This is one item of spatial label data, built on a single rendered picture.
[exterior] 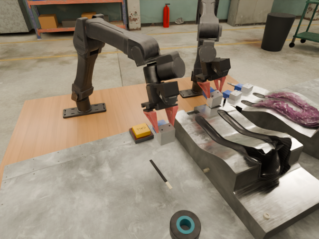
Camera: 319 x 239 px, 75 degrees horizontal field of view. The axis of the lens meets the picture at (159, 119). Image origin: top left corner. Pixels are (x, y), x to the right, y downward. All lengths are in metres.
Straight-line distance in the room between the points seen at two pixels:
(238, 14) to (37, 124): 5.91
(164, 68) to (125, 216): 0.43
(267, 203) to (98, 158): 0.56
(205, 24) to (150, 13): 5.33
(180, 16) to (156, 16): 0.66
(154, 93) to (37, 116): 0.67
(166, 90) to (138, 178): 0.33
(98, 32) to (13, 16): 5.40
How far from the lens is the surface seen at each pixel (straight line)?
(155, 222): 0.64
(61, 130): 0.99
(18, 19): 6.07
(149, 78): 0.62
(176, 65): 0.57
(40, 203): 0.76
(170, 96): 0.55
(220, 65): 0.76
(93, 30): 0.74
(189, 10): 6.39
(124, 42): 0.64
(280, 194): 0.70
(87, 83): 0.93
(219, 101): 0.90
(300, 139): 0.94
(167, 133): 0.65
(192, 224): 0.61
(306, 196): 0.73
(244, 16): 6.55
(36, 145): 0.96
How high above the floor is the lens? 1.37
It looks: 37 degrees down
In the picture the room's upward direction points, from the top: straight up
